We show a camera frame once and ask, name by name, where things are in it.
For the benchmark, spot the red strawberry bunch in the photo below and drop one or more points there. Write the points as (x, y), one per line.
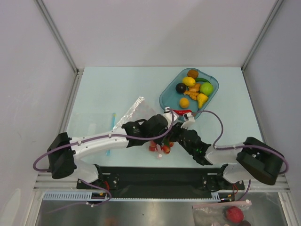
(165, 147)

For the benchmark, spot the blue zipper clear bag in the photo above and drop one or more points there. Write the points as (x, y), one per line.
(88, 124)

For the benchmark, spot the yellow pear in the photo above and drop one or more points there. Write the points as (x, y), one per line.
(201, 99)

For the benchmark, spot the clear zip top bag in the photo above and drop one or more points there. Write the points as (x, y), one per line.
(141, 110)

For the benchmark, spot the yellow lemon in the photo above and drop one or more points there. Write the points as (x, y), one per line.
(189, 81)

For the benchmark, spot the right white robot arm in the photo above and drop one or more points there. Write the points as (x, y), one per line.
(251, 159)

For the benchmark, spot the red fruit in bag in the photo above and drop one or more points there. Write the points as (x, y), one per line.
(234, 214)

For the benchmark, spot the orange fruit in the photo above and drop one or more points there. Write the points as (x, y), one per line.
(184, 103)

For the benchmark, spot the teal plastic tray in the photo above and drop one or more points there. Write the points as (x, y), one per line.
(170, 98)

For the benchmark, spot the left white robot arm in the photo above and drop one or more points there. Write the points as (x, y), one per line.
(65, 154)

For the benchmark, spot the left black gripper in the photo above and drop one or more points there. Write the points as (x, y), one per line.
(158, 140)

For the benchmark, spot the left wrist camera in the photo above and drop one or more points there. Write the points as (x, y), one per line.
(170, 116)

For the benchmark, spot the green chili pepper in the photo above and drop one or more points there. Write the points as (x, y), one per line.
(201, 80)

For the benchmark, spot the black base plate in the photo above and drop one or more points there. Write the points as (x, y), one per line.
(161, 180)

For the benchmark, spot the white cable duct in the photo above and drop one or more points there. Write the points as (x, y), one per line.
(99, 196)

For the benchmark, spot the brown kiwi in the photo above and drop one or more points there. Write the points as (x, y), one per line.
(192, 73)

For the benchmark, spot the green apple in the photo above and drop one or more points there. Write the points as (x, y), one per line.
(206, 88)

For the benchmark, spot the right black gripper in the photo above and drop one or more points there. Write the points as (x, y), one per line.
(179, 133)

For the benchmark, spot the red chili pepper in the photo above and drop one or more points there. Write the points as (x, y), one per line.
(182, 112)

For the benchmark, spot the orange ginger root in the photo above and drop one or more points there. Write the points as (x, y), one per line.
(194, 91)

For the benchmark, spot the dark purple fruit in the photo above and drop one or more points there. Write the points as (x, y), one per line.
(180, 88)

